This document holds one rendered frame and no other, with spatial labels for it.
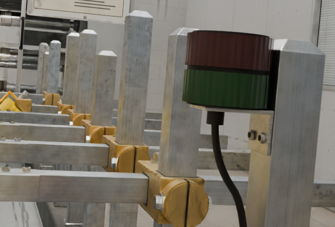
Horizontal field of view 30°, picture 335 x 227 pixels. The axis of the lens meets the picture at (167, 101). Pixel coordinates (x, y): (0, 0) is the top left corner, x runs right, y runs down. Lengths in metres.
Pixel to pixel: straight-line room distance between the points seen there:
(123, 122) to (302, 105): 0.50
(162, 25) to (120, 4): 6.64
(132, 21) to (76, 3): 2.05
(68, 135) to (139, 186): 0.50
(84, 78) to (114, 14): 1.59
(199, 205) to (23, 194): 0.19
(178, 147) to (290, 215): 0.25
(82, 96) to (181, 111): 0.75
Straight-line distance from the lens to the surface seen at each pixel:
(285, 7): 6.54
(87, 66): 1.40
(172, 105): 0.67
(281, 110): 0.43
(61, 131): 1.20
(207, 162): 1.00
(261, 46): 0.42
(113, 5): 2.98
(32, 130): 1.19
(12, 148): 0.94
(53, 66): 2.15
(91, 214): 1.19
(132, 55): 0.91
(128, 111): 0.91
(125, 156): 0.89
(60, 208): 1.68
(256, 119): 0.45
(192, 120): 0.68
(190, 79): 0.42
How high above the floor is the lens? 1.09
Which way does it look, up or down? 3 degrees down
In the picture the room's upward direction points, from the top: 5 degrees clockwise
